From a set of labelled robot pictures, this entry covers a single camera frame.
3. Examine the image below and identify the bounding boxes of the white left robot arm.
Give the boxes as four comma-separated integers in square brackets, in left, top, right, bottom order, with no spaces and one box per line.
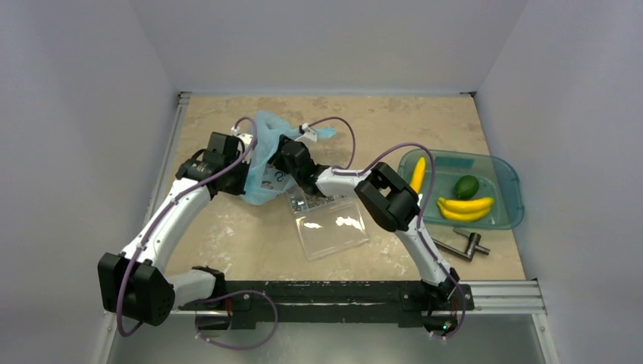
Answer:
[98,132,256,326]

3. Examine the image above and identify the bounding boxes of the aluminium frame rail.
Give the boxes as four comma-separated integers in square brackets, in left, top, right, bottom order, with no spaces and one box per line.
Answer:
[165,281,544,320]

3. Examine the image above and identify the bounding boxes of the teal plastic tray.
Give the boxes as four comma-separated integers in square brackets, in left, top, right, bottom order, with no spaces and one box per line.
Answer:
[397,149,525,230]

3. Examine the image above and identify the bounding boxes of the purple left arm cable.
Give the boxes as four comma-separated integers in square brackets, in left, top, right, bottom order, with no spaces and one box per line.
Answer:
[115,115,279,351]

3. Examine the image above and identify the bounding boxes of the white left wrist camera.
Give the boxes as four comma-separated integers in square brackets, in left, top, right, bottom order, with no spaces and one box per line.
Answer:
[231,127,254,163]

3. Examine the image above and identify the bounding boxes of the green fake lime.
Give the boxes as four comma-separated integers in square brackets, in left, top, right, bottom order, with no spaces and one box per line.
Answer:
[453,174,480,199]

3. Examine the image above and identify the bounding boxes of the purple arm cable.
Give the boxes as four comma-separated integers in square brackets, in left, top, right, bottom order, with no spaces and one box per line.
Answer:
[115,115,279,351]
[299,116,467,341]

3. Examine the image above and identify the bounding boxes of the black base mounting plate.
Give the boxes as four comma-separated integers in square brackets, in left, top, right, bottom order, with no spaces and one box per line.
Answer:
[181,281,475,331]

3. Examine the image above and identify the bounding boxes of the dark metal crank tool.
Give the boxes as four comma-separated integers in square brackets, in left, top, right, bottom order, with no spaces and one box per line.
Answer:
[433,227,491,262]

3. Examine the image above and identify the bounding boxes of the yellow fake banana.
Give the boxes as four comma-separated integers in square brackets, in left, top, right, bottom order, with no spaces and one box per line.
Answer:
[437,197,495,222]

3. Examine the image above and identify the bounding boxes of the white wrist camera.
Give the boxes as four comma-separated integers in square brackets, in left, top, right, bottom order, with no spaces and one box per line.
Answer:
[296,124,318,145]
[231,127,254,163]

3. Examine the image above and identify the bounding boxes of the yellow fake squash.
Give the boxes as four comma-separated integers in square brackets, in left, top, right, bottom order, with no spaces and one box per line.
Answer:
[409,157,427,194]

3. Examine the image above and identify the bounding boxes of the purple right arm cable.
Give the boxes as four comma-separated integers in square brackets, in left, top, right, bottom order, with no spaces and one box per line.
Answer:
[299,116,467,341]

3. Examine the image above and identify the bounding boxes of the clear plastic screw box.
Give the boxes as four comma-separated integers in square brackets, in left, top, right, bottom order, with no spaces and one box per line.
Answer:
[287,188,369,260]

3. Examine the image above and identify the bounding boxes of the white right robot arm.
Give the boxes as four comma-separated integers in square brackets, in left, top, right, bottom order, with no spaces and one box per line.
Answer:
[271,136,467,312]

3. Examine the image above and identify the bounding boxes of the light blue plastic bag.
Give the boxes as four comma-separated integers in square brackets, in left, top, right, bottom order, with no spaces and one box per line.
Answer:
[240,109,337,206]

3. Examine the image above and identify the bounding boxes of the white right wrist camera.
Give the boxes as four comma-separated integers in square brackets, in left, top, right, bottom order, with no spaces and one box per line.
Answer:
[296,124,318,145]

